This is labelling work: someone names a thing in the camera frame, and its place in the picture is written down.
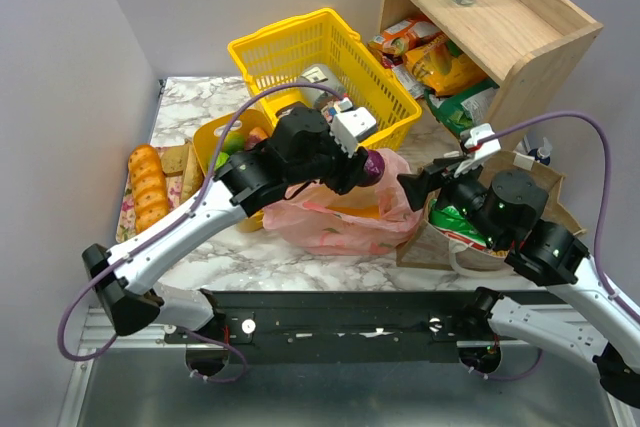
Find green Chuba chips bag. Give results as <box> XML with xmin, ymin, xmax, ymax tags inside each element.
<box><xmin>428</xmin><ymin>199</ymin><xmax>486</xmax><ymax>246</ymax></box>

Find braided toy bread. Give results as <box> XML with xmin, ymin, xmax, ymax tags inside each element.
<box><xmin>327</xmin><ymin>204</ymin><xmax>380</xmax><ymax>219</ymax></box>

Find pink plastic grocery bag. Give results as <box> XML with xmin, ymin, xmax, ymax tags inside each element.
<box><xmin>263</xmin><ymin>148</ymin><xmax>423</xmax><ymax>255</ymax></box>

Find brown burlap tote bag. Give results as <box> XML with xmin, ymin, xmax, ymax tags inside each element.
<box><xmin>397</xmin><ymin>151</ymin><xmax>589</xmax><ymax>286</ymax></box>

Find toy green cabbage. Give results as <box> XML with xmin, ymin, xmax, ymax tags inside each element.
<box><xmin>207</xmin><ymin>152</ymin><xmax>229</xmax><ymax>171</ymax></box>

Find red snack bag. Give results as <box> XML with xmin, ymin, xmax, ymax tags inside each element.
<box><xmin>438</xmin><ymin>228</ymin><xmax>508</xmax><ymax>258</ymax></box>

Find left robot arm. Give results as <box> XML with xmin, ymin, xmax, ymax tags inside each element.
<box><xmin>82</xmin><ymin>106</ymin><xmax>376</xmax><ymax>336</ymax></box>

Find toy mango green yellow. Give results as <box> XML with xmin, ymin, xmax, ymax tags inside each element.
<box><xmin>222</xmin><ymin>131</ymin><xmax>246</xmax><ymax>156</ymax></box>

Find green snack bag lower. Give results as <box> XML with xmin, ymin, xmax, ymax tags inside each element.
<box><xmin>424</xmin><ymin>79</ymin><xmax>499</xmax><ymax>138</ymax></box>

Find small yellow plastic bin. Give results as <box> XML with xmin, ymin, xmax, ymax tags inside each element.
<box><xmin>192</xmin><ymin>108</ymin><xmax>275</xmax><ymax>233</ymax></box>

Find silver snack packet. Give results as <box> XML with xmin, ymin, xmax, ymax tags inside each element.
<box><xmin>380</xmin><ymin>53</ymin><xmax>424</xmax><ymax>100</ymax></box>

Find large yellow shopping basket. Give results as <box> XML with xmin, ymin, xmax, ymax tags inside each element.
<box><xmin>228</xmin><ymin>8</ymin><xmax>422</xmax><ymax>150</ymax></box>

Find yellow snack bag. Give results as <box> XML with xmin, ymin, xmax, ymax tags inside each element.
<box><xmin>403</xmin><ymin>33</ymin><xmax>488</xmax><ymax>97</ymax></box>

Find toy bread slice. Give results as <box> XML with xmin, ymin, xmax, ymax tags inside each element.
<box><xmin>160</xmin><ymin>141</ymin><xmax>204</xmax><ymax>206</ymax></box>

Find orange snack packet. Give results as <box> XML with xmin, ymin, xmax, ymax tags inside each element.
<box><xmin>368</xmin><ymin>16</ymin><xmax>441</xmax><ymax>57</ymax></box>

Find long toy baguette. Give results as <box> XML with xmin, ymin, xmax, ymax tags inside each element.
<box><xmin>128</xmin><ymin>144</ymin><xmax>170</xmax><ymax>234</ymax></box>

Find wooden shelf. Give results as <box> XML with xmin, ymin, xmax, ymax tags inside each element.
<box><xmin>379</xmin><ymin>0</ymin><xmax>603</xmax><ymax>130</ymax></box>

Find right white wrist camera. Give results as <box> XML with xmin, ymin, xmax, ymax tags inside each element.
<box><xmin>445</xmin><ymin>123</ymin><xmax>501</xmax><ymax>178</ymax></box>

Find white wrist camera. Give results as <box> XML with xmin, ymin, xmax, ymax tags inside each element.
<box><xmin>445</xmin><ymin>123</ymin><xmax>501</xmax><ymax>178</ymax></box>
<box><xmin>330</xmin><ymin>107</ymin><xmax>378</xmax><ymax>156</ymax></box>

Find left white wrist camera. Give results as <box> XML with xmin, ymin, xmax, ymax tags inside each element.
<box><xmin>330</xmin><ymin>107</ymin><xmax>378</xmax><ymax>156</ymax></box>

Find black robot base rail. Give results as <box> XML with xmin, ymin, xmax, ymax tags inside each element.
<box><xmin>102</xmin><ymin>290</ymin><xmax>551</xmax><ymax>366</ymax></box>

